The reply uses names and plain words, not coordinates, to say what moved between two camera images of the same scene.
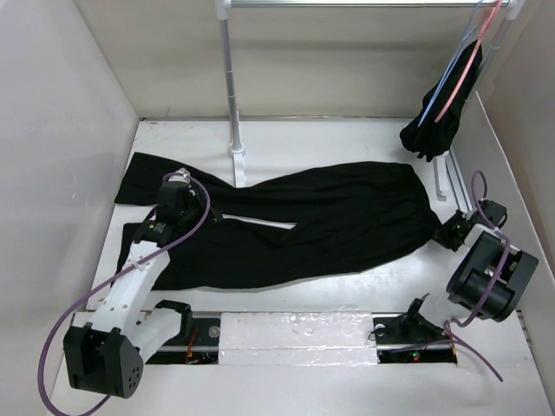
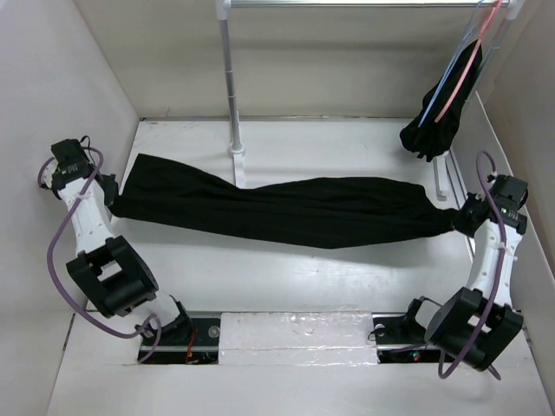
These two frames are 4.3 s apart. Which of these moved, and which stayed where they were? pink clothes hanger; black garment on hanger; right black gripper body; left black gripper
Moved: right black gripper body; left black gripper
Stayed: pink clothes hanger; black garment on hanger
